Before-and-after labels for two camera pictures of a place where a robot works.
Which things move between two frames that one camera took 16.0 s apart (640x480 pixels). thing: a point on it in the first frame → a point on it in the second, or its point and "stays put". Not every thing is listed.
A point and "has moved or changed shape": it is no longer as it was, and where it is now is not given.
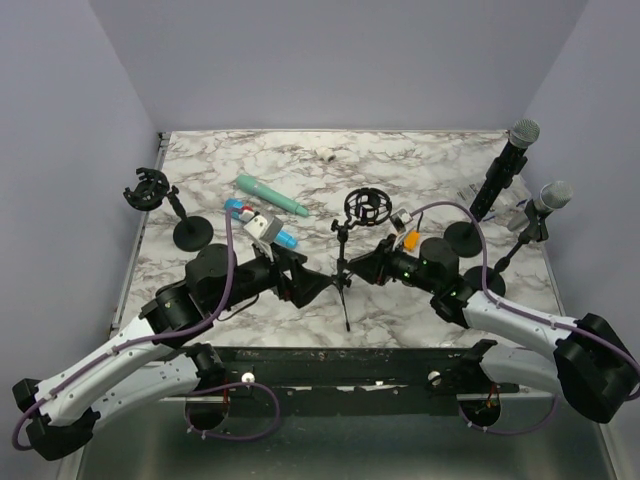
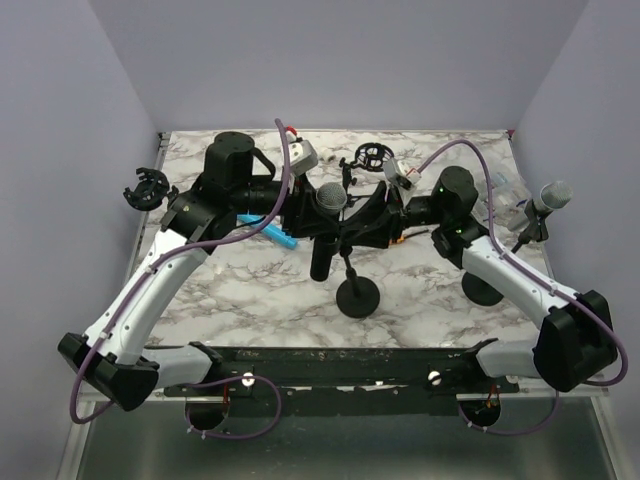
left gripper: (304, 284) → (303, 217)
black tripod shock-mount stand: (365, 206) → (370, 155)
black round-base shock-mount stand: (148, 192) stays put
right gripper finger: (372, 267) → (373, 221)
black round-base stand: (463, 239) has moved or changed shape
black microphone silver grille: (522, 135) → (331, 197)
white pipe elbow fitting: (326, 153) stays put
